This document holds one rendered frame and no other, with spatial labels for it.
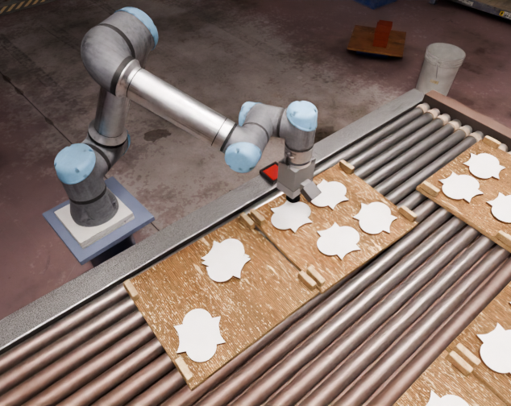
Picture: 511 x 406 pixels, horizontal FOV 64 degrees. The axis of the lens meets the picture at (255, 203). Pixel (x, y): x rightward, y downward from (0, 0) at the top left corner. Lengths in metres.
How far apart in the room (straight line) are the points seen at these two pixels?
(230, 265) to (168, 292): 0.18
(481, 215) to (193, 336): 0.96
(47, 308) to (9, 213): 1.74
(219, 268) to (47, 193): 1.97
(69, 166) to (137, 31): 0.44
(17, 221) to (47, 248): 0.32
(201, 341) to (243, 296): 0.16
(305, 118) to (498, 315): 0.72
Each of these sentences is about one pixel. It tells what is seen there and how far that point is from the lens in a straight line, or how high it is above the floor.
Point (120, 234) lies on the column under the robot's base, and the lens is 1.38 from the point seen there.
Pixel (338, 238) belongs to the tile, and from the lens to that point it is 1.24.
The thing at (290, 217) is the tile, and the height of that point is 0.95.
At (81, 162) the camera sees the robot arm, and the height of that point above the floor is 1.12.
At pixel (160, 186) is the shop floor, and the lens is 2.75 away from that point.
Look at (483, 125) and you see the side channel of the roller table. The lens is 1.85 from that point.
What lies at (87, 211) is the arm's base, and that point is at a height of 0.96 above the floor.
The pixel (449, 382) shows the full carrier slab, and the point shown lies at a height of 0.94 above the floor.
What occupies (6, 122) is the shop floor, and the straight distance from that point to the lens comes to 3.72.
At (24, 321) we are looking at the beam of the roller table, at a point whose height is 0.92.
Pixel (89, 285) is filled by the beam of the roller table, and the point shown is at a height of 0.91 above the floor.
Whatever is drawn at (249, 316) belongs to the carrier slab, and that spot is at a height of 0.94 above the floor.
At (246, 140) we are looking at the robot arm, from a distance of 0.93.
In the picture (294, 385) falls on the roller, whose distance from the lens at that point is 1.05.
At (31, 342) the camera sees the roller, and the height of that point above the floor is 0.92.
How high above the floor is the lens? 1.91
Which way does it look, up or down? 48 degrees down
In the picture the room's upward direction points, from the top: 1 degrees clockwise
